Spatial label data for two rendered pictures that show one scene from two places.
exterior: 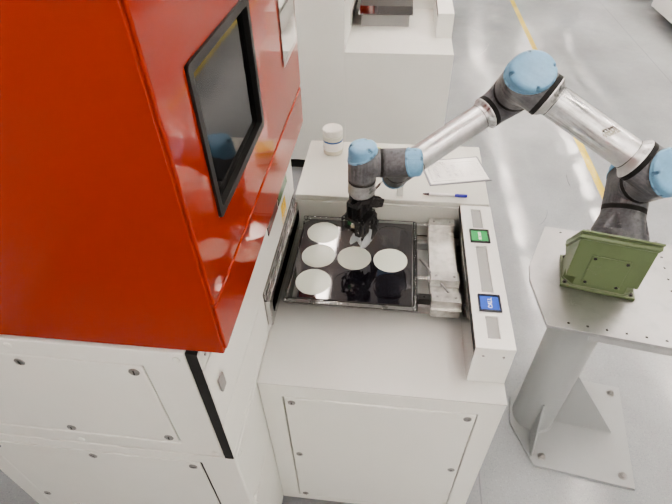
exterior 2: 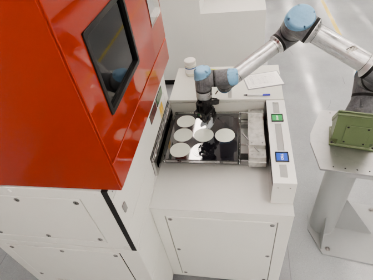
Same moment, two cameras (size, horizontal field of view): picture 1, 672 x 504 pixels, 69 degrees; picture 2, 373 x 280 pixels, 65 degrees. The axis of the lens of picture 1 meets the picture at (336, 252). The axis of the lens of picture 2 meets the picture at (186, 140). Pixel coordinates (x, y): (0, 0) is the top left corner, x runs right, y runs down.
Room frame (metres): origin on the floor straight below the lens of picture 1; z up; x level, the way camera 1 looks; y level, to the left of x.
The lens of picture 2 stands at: (-0.05, -0.09, 1.93)
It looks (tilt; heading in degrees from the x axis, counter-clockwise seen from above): 43 degrees down; 7
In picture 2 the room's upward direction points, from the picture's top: 9 degrees counter-clockwise
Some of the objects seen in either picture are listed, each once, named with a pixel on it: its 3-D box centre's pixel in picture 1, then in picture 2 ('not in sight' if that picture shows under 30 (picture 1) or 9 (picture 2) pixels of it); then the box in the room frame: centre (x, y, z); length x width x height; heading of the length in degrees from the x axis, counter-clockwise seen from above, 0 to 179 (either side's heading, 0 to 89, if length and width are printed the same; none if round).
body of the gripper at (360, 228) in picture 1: (359, 212); (204, 108); (1.09, -0.07, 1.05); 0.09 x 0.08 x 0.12; 146
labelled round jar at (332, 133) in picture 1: (332, 139); (190, 66); (1.56, 0.00, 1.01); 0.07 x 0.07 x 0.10
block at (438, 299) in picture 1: (446, 300); (257, 156); (0.89, -0.30, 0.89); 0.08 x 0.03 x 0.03; 82
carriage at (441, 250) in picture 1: (442, 267); (256, 138); (1.05, -0.32, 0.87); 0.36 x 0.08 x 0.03; 172
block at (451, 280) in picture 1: (444, 279); (256, 144); (0.97, -0.31, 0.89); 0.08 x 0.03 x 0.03; 82
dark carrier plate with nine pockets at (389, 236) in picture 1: (354, 258); (203, 135); (1.06, -0.05, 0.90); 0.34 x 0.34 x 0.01; 82
